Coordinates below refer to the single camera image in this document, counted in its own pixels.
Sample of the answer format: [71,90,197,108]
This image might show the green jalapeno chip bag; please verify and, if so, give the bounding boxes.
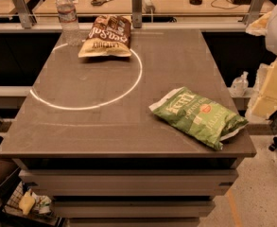
[149,87,248,150]

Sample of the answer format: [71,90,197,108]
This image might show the brown sea salt chip bag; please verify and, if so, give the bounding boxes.
[78,15,131,58]

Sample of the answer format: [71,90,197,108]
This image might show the grey drawer cabinet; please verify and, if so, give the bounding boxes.
[20,168,238,227]

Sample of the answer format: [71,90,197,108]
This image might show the metal bracket post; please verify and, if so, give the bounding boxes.
[243,0,265,26]
[12,0,33,28]
[131,0,142,28]

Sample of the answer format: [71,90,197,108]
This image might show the left metal bracket post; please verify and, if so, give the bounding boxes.
[12,0,33,28]

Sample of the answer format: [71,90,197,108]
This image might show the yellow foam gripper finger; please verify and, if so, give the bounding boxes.
[246,12,271,36]
[251,60,277,119]

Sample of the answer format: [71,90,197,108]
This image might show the clear sanitizer bottle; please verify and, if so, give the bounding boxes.
[230,71,249,96]

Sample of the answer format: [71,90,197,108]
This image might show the middle metal bracket post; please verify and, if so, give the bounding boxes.
[131,0,142,28]

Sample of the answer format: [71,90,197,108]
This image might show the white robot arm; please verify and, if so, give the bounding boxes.
[246,5,277,120]

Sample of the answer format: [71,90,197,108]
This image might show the white power strip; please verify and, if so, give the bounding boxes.
[142,0,155,13]

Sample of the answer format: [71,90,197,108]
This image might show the clear plastic water bottle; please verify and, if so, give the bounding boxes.
[56,0,81,46]

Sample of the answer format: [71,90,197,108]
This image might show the wire basket with items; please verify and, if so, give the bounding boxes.
[4,183,65,227]

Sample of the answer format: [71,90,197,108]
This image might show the yellow item in basket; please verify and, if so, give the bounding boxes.
[19,191,35,216]

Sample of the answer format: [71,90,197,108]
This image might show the black handled scissors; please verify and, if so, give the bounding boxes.
[91,0,113,7]

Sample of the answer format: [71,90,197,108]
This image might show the right metal bracket post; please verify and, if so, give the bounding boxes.
[243,0,265,26]

